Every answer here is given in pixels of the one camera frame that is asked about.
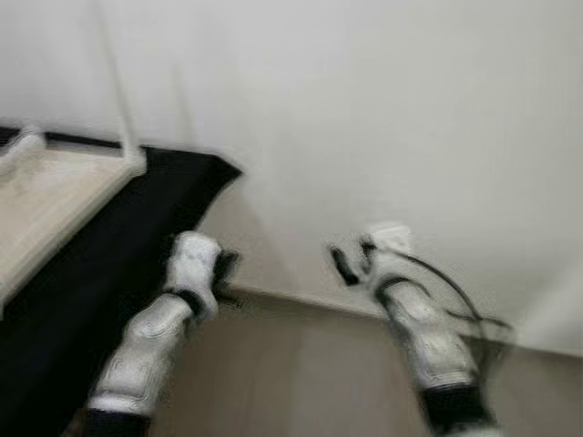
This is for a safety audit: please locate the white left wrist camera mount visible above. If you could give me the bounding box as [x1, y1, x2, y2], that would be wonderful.
[164, 230, 224, 320]

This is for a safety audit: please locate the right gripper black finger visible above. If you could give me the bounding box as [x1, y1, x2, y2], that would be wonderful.
[330, 244, 361, 288]

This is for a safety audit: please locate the black tablecloth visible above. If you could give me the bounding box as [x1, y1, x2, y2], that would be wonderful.
[0, 126, 245, 437]

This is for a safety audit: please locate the white plastic children table top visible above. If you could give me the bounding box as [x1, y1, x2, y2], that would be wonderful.
[0, 137, 147, 306]

